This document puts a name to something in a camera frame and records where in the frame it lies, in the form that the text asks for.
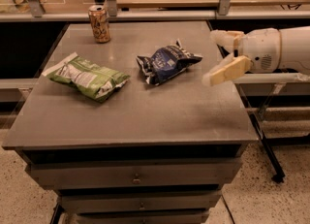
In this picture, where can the top grey drawer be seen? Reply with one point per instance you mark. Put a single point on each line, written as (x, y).
(89, 175)

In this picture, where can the orange soda can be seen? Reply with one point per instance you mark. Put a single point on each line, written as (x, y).
(99, 20)

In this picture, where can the black metal table leg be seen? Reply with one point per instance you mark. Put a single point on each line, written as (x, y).
(279, 173)

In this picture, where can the grey drawer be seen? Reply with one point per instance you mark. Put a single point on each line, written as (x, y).
(139, 201)
(145, 217)
(89, 175)

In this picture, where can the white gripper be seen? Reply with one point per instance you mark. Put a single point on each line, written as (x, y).
(262, 50)

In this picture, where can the grey drawer cabinet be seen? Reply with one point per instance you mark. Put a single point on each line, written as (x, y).
(179, 119)

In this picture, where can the bottom grey drawer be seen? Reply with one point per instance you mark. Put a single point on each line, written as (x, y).
(145, 217)

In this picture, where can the middle grey drawer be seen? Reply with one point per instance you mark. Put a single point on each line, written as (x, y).
(139, 201)

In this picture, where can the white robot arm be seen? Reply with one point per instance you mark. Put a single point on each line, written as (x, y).
(294, 49)

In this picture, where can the blue chip bag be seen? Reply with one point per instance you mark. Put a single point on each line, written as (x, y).
(166, 63)

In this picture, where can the green chip bag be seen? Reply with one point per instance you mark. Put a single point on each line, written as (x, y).
(91, 80)

